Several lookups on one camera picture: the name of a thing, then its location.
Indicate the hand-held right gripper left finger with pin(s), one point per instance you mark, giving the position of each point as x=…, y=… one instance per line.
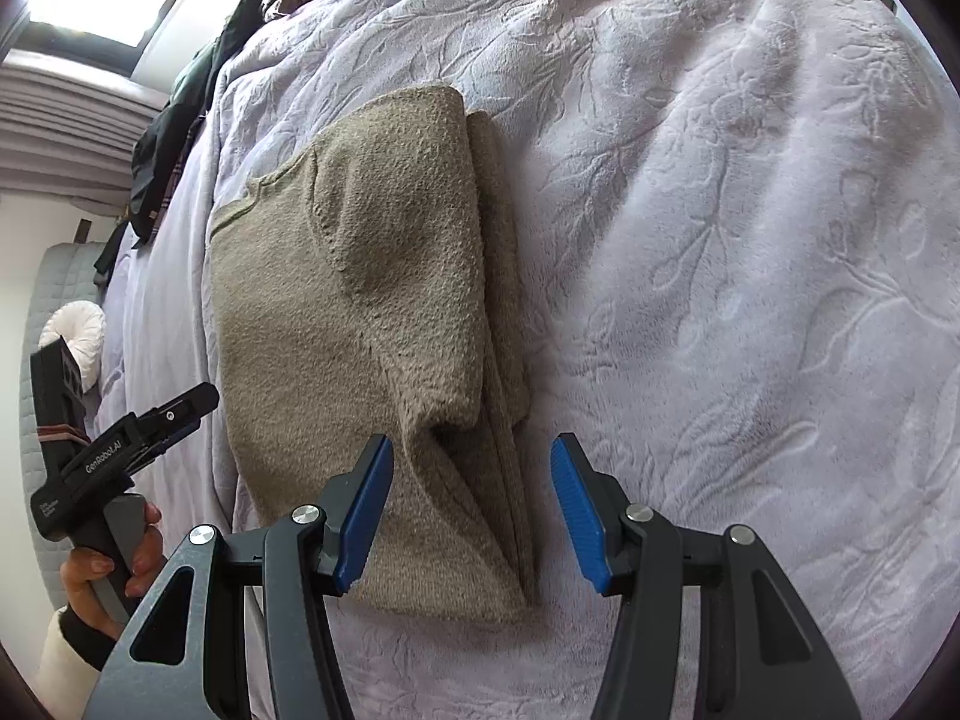
x=364, y=517

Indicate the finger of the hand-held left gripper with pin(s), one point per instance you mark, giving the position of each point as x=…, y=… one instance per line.
x=176, y=409

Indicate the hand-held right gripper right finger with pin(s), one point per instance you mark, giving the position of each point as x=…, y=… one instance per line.
x=581, y=517

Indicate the olive knit sweater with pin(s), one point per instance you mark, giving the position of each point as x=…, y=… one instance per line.
x=375, y=240

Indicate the person's left forearm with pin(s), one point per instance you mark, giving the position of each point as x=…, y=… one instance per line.
x=64, y=660

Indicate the person's left hand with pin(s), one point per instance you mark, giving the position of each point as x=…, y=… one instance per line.
x=82, y=581

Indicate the white round cushion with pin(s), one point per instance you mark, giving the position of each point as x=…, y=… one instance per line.
x=75, y=337

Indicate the grey quilted sofa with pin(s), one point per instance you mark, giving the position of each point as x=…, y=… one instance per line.
x=67, y=270

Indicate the black garment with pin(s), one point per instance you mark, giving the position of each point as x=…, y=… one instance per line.
x=172, y=135

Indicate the white ribbed radiator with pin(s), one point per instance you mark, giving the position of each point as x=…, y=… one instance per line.
x=67, y=127

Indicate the lavender embossed blanket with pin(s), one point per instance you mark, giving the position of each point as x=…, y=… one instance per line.
x=712, y=240

